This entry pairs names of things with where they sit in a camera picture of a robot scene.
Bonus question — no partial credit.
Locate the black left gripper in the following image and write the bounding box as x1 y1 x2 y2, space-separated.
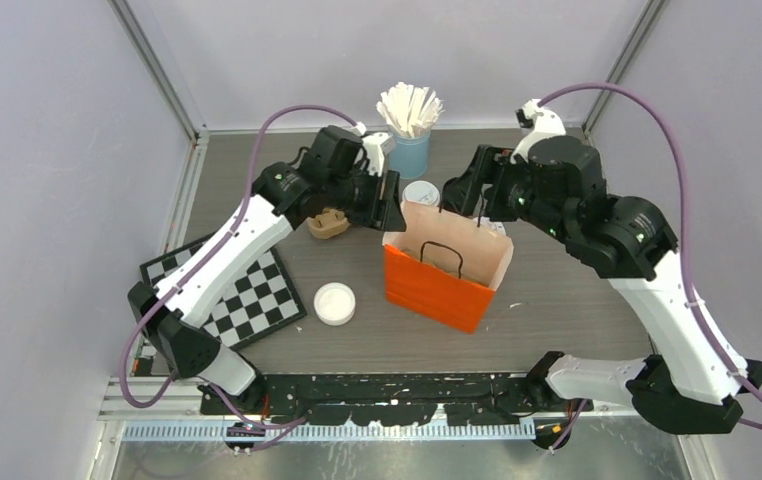
326 165 406 231

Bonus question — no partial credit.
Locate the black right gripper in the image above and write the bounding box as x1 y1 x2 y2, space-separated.
445 141 572 243

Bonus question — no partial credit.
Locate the white lid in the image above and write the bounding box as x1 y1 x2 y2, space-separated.
402 180 440 206

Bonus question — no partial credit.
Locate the orange paper takeout bag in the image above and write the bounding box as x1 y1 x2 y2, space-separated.
382 200 514 334

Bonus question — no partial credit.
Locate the stack of white lids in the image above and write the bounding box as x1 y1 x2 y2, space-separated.
313 282 356 326

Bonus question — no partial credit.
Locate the single brown cup carrier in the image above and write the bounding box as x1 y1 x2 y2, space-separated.
401 249 486 284

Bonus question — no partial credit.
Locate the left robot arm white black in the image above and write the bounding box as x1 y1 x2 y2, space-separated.
128 126 406 414

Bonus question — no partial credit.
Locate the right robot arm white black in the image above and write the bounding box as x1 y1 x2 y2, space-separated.
440 136 744 435

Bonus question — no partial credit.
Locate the blue cylindrical holder cup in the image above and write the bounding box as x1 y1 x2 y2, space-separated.
389 130 431 179

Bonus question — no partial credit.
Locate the brown cardboard cup carrier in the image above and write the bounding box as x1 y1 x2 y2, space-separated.
306 208 351 240

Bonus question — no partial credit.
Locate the black white checkerboard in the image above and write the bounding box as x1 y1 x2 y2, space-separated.
139 235 308 352

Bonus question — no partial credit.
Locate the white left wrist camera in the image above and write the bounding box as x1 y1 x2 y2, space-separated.
347 122 396 177

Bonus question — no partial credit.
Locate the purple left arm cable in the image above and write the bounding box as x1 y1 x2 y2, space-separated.
118 104 369 452

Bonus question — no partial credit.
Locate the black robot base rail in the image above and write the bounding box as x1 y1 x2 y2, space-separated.
231 372 592 427

